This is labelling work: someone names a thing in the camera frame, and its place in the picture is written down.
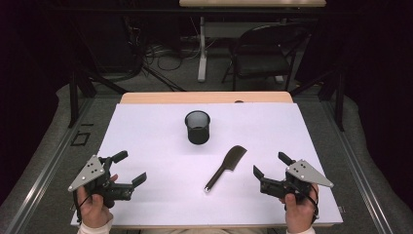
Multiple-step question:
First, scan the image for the dark spatula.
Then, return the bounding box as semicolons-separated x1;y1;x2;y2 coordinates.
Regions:
204;144;248;193

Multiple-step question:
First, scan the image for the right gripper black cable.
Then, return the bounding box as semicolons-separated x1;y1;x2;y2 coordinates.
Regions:
305;183;320;225

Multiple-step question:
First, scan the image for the white board sheet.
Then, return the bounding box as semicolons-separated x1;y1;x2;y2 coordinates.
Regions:
70;102;344;227

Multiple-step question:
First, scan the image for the black horizontal frame bar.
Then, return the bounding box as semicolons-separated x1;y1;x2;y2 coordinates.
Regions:
48;7;358;16

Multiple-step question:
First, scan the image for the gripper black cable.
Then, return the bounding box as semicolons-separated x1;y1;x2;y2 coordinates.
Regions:
72;189;95;225
305;183;320;225

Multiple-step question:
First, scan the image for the black mesh pen cup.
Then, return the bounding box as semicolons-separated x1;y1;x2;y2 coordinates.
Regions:
184;110;211;145

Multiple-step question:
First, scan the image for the black metal frame stand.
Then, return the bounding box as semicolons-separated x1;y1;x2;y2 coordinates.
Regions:
67;64;130;129
290;64;346;133

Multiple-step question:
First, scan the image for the aluminium floor rail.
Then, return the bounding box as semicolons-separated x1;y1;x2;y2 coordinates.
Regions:
319;100;394;234
4;97;95;234

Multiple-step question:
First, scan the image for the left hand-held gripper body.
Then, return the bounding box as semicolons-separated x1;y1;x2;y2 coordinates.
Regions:
67;155;134;209

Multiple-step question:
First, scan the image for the wooden table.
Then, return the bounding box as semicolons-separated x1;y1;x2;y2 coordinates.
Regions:
77;91;336;229

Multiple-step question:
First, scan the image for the white desk with leg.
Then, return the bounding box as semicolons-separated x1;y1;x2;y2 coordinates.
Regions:
178;0;327;83

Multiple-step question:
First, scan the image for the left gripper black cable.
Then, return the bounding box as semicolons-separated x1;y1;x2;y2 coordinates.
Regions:
72;189;95;225

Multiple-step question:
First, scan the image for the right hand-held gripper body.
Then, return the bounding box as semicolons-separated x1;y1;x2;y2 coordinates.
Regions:
260;159;335;204

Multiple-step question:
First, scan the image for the person's left hand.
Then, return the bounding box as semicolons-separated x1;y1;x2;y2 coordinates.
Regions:
77;174;120;229

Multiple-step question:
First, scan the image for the black folding chair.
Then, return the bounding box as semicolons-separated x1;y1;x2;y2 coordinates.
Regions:
221;23;311;92

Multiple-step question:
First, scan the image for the bundle of floor cables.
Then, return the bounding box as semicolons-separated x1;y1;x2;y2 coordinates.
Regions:
123;16;203;92

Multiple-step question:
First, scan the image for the person's right hand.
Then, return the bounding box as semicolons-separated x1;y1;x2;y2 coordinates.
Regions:
280;183;320;234

